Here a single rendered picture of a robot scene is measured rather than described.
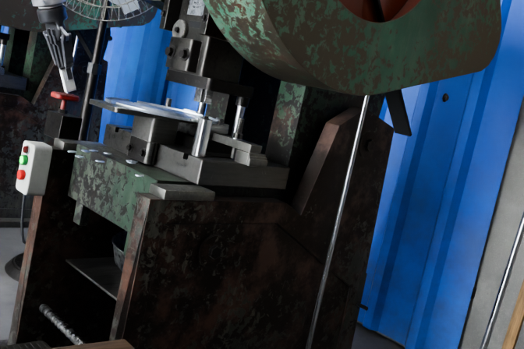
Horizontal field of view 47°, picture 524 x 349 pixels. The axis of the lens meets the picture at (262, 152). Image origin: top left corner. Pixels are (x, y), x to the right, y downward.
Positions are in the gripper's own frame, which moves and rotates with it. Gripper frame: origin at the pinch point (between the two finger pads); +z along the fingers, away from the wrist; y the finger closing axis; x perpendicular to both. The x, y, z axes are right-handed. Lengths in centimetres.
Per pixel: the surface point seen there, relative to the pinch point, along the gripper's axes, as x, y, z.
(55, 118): -7.2, 2.7, 8.9
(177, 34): 19.7, 28.6, -10.7
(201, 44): 20.1, 38.1, -9.0
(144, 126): 1.9, 34.3, 8.0
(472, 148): 124, 56, 53
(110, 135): 2.1, 14.2, 14.9
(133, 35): 134, -193, 34
